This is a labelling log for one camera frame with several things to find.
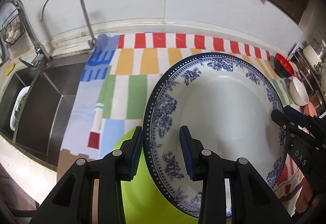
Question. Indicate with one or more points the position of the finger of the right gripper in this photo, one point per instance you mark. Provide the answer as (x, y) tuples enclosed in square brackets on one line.
[(296, 136), (314, 124)]

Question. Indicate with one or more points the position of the red black bowl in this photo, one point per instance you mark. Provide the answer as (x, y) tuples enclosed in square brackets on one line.
[(282, 66)]

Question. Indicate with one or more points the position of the thin gooseneck faucet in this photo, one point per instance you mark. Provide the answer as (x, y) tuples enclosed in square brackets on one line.
[(61, 20)]

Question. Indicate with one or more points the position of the white bowl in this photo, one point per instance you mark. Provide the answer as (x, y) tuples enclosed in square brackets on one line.
[(298, 92)]

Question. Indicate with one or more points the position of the cream pot with lid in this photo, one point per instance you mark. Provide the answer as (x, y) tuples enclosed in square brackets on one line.
[(314, 53)]

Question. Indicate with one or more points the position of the person hand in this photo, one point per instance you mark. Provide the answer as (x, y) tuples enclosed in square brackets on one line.
[(306, 196)]

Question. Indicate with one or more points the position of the blue white plate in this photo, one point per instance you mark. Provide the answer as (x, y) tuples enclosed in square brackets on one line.
[(226, 103)]

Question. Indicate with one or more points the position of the steel pot on rack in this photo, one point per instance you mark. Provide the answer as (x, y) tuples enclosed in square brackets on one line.
[(314, 89)]

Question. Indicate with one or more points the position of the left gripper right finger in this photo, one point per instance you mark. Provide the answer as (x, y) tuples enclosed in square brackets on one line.
[(252, 200)]

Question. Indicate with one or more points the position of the colourful striped cloth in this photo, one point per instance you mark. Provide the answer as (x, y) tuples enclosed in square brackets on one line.
[(118, 79)]

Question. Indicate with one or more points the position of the steel kitchen sink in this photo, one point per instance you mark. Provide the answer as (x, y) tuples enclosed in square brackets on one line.
[(44, 117)]

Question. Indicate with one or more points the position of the wire sink basket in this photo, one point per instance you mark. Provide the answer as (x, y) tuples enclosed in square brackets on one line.
[(12, 28)]

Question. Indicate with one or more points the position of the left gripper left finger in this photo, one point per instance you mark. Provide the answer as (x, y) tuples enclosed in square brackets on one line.
[(70, 201)]

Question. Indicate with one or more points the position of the chrome pull-down faucet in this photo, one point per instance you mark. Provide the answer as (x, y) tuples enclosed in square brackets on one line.
[(42, 57)]

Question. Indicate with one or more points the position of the green plate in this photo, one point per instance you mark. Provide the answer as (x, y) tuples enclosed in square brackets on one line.
[(143, 202)]

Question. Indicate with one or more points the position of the pink bowl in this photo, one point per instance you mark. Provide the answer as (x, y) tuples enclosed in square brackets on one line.
[(309, 109)]

